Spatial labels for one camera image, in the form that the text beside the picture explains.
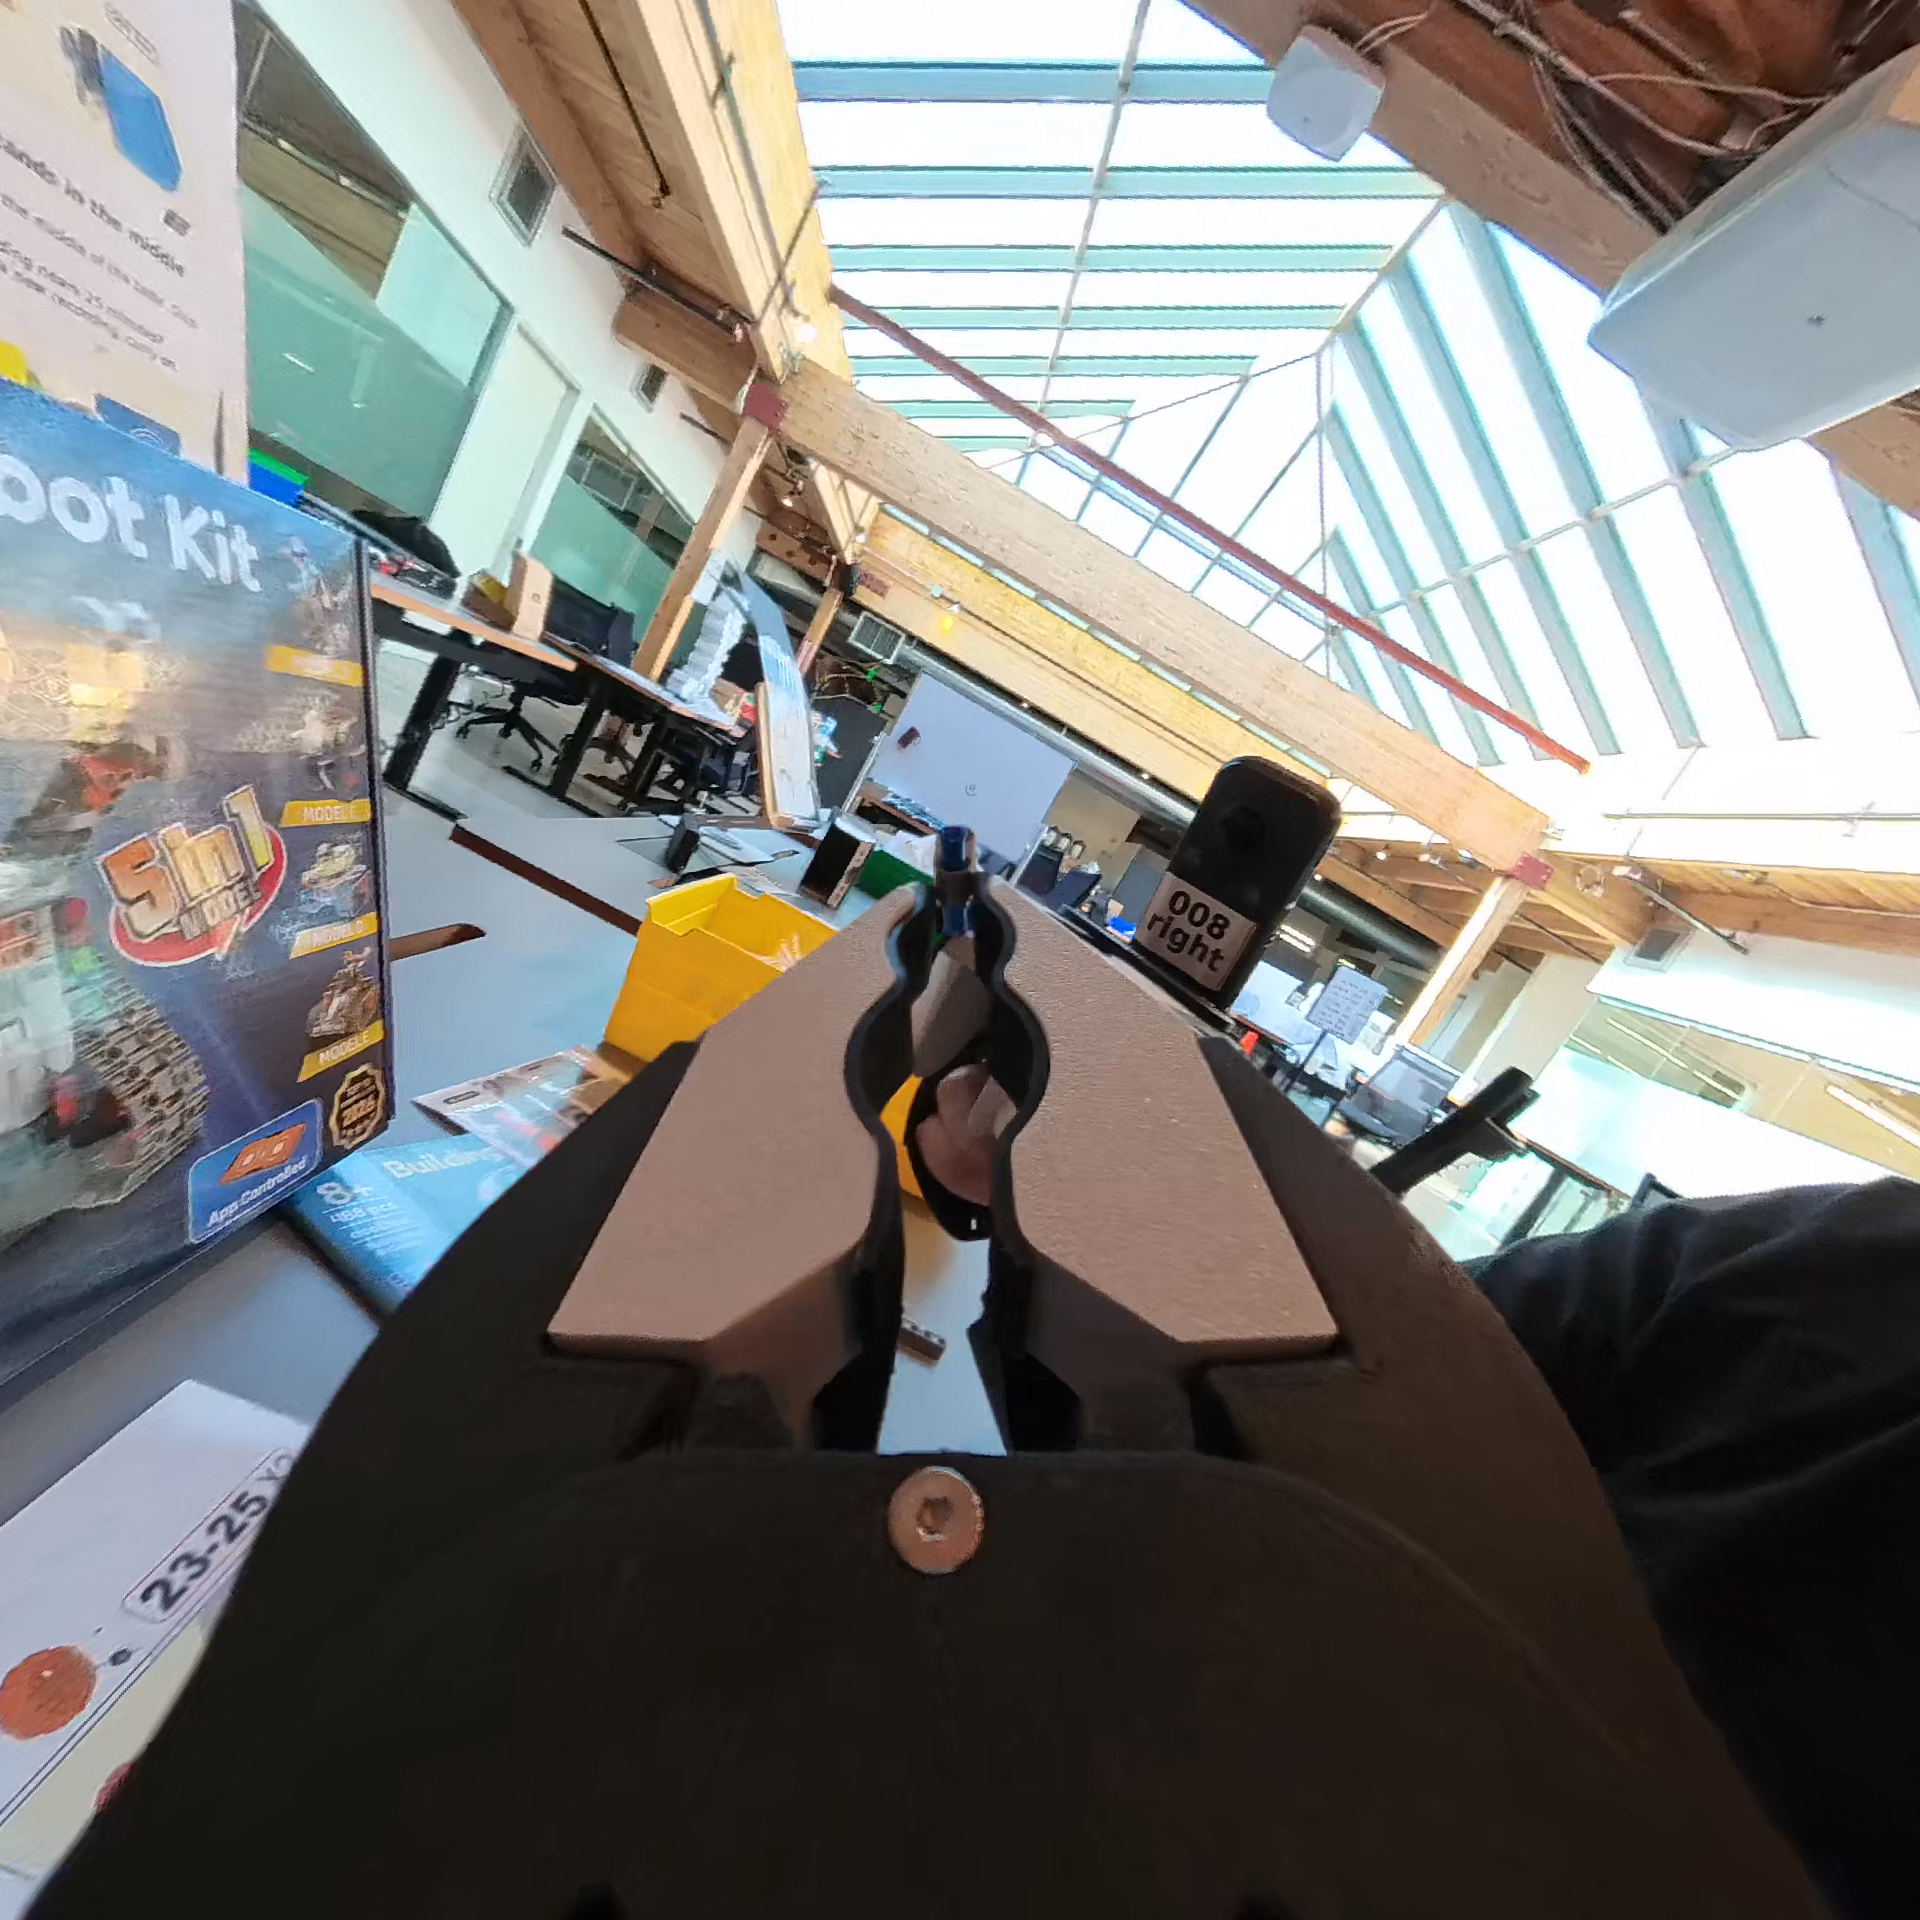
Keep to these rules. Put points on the blue bin with green lid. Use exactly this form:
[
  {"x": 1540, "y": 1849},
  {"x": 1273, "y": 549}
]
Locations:
[{"x": 277, "y": 475}]

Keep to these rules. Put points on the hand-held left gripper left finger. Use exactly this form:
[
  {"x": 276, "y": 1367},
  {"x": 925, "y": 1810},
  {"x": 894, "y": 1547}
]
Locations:
[{"x": 705, "y": 1200}]

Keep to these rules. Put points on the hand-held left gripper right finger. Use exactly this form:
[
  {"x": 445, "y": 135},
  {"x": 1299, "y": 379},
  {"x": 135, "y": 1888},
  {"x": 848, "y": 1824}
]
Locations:
[{"x": 1171, "y": 1200}]

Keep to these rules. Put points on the open instruction booklet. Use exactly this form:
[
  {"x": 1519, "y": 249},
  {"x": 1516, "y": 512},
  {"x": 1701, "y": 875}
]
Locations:
[{"x": 105, "y": 1529}]

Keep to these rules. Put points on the blue robot kit box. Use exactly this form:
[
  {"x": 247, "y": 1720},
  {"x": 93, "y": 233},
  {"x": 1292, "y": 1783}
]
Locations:
[{"x": 181, "y": 826}]

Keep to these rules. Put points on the white sign on stand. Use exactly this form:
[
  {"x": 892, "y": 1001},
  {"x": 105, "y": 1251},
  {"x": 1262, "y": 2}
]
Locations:
[{"x": 1347, "y": 1004}]

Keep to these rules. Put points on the grey desk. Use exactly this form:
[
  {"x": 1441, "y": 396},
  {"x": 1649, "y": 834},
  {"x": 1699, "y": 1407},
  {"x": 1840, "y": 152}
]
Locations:
[{"x": 480, "y": 975}]

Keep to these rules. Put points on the black box with wooden edge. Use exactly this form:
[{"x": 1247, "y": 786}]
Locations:
[{"x": 837, "y": 863}]

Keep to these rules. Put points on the person's right hand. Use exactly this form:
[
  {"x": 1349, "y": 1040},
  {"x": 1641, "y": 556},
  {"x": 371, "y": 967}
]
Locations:
[{"x": 961, "y": 1131}]

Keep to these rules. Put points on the large white ceiling speaker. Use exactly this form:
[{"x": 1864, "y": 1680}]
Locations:
[{"x": 1769, "y": 283}]

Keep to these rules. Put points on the small blue booklet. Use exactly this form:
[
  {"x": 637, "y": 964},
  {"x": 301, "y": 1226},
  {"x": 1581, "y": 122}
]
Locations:
[{"x": 389, "y": 1215}]

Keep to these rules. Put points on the sticker sheet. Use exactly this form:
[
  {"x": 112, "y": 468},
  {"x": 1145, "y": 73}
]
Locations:
[{"x": 525, "y": 1095}]

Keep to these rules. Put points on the yellow bag bin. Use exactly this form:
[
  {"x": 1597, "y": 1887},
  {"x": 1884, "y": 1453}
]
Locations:
[{"x": 705, "y": 960}]

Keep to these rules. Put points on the wooden board with paper sheet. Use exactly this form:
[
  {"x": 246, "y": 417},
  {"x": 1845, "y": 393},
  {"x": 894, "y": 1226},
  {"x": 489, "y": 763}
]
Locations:
[{"x": 787, "y": 756}]

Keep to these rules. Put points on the wooden desk with black legs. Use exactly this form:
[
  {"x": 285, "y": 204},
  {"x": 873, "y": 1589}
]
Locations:
[
  {"x": 465, "y": 629},
  {"x": 661, "y": 704}
]

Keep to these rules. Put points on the small blue pin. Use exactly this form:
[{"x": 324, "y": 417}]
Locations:
[{"x": 957, "y": 863}]

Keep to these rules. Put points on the black office chair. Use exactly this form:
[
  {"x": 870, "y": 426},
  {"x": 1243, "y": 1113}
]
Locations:
[{"x": 1454, "y": 1124}]

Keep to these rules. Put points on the small white ceiling speaker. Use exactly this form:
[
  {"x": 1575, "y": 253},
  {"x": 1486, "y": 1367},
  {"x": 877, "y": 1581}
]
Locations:
[{"x": 1324, "y": 90}]

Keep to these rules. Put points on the whiteboard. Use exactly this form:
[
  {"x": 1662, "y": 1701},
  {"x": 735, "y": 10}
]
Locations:
[{"x": 974, "y": 763}]

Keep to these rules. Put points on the white printed instruction sheet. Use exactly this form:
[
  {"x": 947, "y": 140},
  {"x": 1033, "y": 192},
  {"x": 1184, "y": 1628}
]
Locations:
[{"x": 105, "y": 225}]

